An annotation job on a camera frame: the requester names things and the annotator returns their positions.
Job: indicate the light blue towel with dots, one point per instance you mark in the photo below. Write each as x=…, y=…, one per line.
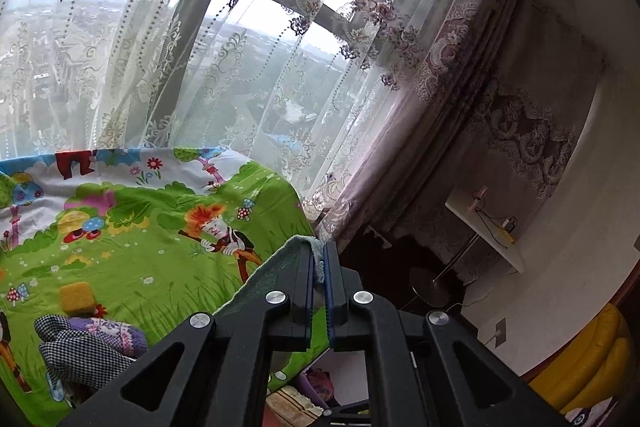
x=270, y=277

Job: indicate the wall outlet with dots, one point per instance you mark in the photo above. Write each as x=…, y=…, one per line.
x=500, y=332

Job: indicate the yellow sponge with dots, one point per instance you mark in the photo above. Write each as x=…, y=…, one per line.
x=77, y=299

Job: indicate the striped terry blanket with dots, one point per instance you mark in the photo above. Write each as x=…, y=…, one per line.
x=290, y=406

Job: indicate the white table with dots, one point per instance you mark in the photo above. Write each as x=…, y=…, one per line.
x=480, y=219

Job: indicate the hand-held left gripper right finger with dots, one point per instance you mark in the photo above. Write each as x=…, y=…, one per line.
x=334, y=287

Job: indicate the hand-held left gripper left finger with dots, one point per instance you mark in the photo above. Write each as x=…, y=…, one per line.
x=302, y=279

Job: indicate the purple cardboard box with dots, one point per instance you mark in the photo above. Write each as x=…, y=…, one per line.
x=315, y=384

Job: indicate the green cartoon printed bed sheet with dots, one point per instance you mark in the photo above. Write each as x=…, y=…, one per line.
x=150, y=232

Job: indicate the yellow plush cushion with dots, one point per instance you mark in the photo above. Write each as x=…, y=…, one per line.
x=590, y=357

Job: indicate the houndstooth cloth bag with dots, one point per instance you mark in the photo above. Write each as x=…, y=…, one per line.
x=75, y=352

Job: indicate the small yellow object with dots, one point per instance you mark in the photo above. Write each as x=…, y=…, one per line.
x=507, y=229

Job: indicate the pink object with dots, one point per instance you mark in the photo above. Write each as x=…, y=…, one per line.
x=479, y=198

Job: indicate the purple patterned knit sock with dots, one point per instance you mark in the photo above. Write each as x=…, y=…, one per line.
x=117, y=333

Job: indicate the white lace curtain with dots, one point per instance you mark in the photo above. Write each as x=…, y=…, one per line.
x=200, y=57

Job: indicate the pink patterned curtain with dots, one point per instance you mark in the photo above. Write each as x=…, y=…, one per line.
x=450, y=107

